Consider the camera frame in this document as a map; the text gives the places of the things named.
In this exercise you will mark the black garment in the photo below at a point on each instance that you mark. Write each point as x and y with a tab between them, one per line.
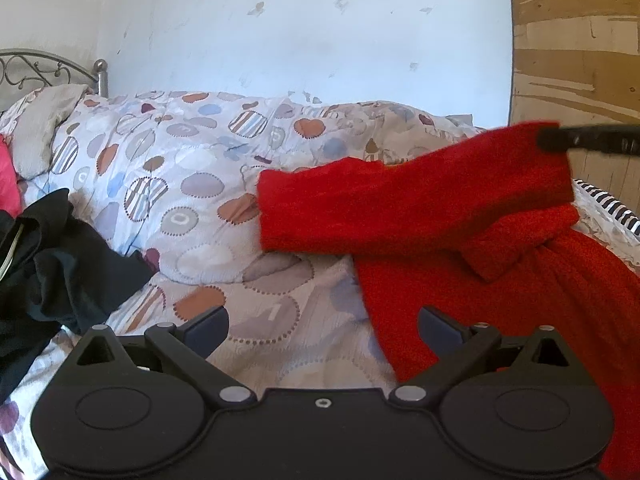
55	270

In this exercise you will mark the red knitted sweater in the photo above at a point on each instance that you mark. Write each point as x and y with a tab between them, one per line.
450	220

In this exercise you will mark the metal bed headboard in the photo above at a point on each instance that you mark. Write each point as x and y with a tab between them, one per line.
102	77

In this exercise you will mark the circle patterned duvet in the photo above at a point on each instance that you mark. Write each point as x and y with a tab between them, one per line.
200	170

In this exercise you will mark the grey pillow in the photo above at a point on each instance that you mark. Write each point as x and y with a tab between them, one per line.
40	125

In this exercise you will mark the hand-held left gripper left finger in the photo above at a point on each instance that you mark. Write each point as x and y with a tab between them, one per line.
207	324

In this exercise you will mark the black white striped cloth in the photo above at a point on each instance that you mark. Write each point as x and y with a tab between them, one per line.
612	207

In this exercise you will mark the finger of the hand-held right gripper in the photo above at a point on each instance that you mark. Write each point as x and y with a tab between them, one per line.
590	140

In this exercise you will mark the pink cloth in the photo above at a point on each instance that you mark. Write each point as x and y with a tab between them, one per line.
7	180

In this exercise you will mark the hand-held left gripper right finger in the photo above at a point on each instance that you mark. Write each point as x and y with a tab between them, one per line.
436	327

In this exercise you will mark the wooden wardrobe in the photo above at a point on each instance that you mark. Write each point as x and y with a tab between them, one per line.
575	50

